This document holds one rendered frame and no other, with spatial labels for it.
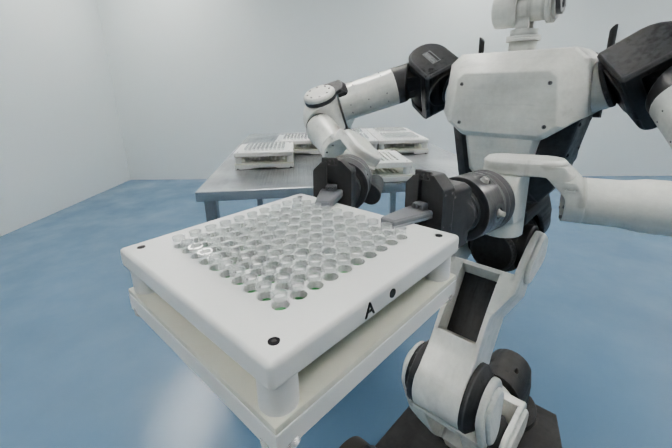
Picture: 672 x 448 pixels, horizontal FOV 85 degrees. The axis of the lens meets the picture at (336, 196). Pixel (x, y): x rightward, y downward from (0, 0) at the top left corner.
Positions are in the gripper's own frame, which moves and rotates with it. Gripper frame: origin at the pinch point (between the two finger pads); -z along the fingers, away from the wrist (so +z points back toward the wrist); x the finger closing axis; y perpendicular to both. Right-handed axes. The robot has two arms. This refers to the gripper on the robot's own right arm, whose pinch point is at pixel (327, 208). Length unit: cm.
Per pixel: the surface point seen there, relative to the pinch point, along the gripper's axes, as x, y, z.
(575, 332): 102, -97, 128
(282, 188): 17, 30, 69
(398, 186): 18, -8, 80
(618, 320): 101, -123, 142
